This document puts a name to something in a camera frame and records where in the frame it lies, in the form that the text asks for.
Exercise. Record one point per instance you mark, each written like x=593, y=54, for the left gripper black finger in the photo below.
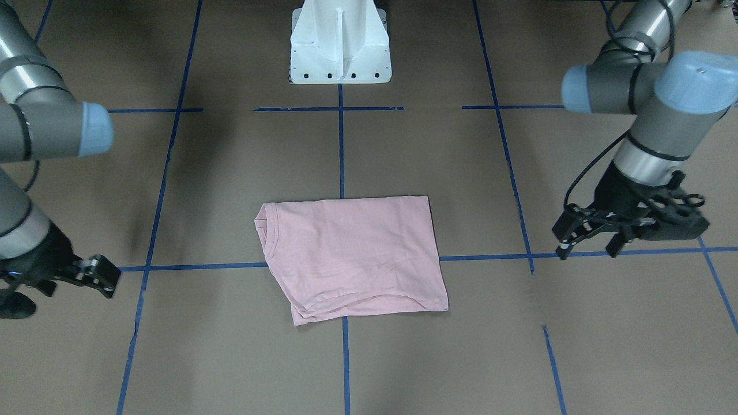
x=577, y=224
x=619, y=240

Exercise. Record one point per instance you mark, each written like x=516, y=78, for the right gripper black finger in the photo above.
x=98, y=273

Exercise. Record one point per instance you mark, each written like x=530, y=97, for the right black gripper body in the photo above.
x=51, y=253

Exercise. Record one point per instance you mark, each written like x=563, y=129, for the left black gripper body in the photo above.
x=618, y=193

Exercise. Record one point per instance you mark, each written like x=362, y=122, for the pink snoopy t-shirt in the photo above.
x=339, y=258

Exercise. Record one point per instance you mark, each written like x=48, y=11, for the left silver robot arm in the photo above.
x=676, y=98

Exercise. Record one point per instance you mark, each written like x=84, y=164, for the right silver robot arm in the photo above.
x=42, y=120

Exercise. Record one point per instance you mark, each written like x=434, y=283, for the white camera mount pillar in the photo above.
x=339, y=42

